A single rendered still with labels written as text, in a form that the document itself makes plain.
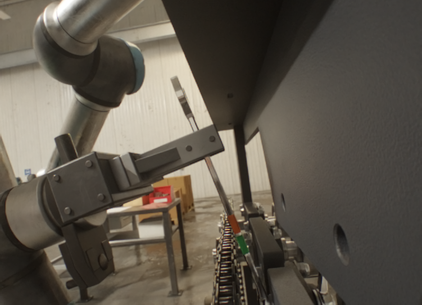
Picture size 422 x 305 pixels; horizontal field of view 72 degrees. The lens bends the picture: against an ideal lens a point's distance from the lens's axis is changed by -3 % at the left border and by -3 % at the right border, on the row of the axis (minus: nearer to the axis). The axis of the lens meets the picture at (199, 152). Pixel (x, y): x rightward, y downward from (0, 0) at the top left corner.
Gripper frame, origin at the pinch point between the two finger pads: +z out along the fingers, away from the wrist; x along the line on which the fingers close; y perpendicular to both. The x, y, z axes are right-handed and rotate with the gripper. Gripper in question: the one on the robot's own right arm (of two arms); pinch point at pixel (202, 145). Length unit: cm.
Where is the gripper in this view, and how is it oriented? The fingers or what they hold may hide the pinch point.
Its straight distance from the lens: 30.6
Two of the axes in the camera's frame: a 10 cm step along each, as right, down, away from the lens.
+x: 1.0, 0.6, 9.9
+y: -3.7, -9.2, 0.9
